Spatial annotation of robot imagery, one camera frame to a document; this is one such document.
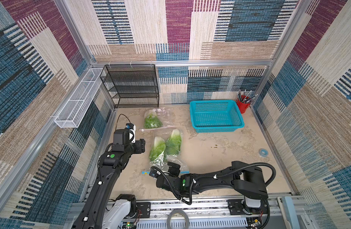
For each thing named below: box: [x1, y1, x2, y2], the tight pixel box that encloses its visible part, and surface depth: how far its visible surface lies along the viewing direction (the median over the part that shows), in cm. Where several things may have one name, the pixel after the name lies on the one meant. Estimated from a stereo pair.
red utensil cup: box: [236, 95, 251, 114], surface depth 111 cm
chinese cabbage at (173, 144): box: [165, 128, 182, 156], surface depth 91 cm
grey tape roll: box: [166, 209, 190, 229], surface depth 71 cm
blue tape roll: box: [258, 148, 269, 157], surface depth 95 cm
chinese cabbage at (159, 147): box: [148, 136, 166, 162], surface depth 87 cm
